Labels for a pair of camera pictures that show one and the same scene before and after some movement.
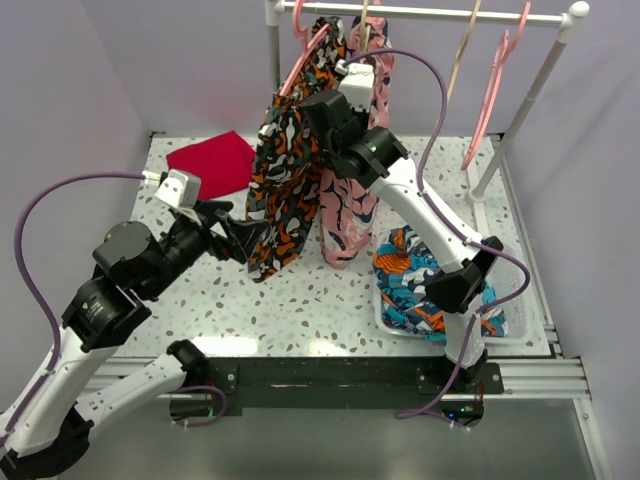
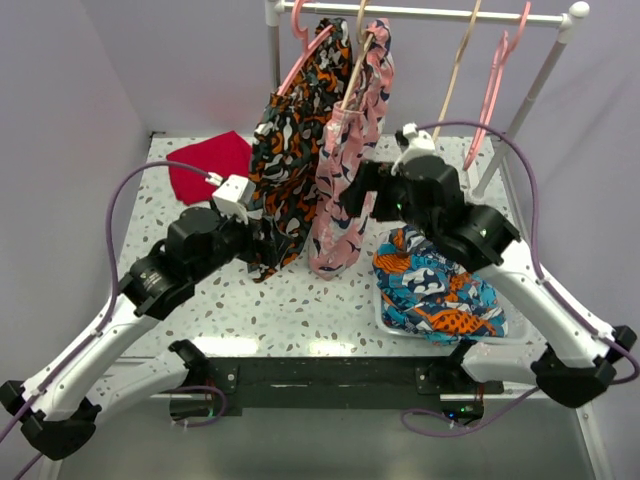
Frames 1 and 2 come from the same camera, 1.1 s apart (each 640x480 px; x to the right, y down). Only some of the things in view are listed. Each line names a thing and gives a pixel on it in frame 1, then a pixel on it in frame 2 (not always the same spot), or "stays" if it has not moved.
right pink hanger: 504,52 stays
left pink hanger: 302,32 stays
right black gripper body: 326,157 to 390,202
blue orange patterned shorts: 403,268 stays
